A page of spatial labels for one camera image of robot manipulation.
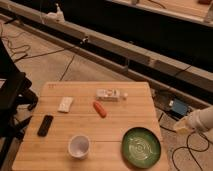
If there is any blue power box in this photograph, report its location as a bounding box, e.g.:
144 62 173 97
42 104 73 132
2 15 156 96
169 98 189 118

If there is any white paper cup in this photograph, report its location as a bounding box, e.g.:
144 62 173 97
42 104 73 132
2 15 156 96
68 135 90 159

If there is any green ceramic bowl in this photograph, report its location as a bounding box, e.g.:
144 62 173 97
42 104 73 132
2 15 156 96
121 127 161 169

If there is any white box with bottle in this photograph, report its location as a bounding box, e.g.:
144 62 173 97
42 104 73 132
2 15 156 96
96 89 128 101

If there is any white object on ledge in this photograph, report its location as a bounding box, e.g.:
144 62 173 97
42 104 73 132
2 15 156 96
46 3 65 22

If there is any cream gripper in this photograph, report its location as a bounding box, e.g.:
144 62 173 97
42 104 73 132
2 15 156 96
173 117 194 134

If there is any orange oblong object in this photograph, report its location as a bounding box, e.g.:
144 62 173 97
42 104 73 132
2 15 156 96
93 101 107 118

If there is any black remote control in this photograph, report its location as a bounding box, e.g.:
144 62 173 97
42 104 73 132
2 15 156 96
37 115 53 137

